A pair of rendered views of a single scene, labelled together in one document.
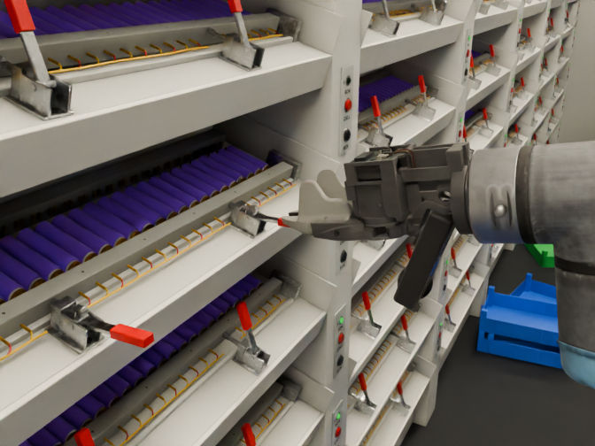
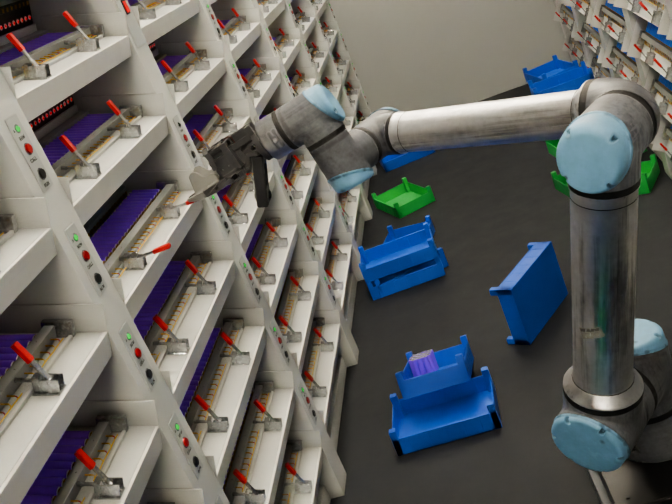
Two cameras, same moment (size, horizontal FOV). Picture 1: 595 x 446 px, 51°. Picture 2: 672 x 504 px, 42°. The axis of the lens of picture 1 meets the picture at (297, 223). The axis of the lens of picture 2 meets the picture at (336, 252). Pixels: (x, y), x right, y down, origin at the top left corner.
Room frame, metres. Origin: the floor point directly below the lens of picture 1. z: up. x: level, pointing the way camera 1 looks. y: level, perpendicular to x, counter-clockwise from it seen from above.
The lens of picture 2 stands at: (-1.19, 0.25, 1.39)
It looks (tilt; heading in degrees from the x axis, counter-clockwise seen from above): 20 degrees down; 345
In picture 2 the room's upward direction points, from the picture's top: 23 degrees counter-clockwise
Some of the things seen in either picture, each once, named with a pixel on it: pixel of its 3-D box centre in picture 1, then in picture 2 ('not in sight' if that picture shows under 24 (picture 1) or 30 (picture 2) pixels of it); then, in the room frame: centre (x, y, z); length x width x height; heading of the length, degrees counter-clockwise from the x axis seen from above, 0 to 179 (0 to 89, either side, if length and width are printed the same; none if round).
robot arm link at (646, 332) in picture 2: not in sight; (632, 366); (0.21, -0.62, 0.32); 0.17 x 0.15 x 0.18; 117
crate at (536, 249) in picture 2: not in sight; (529, 292); (1.10, -0.90, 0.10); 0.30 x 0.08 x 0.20; 119
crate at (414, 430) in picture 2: not in sight; (443, 410); (0.87, -0.41, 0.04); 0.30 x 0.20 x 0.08; 62
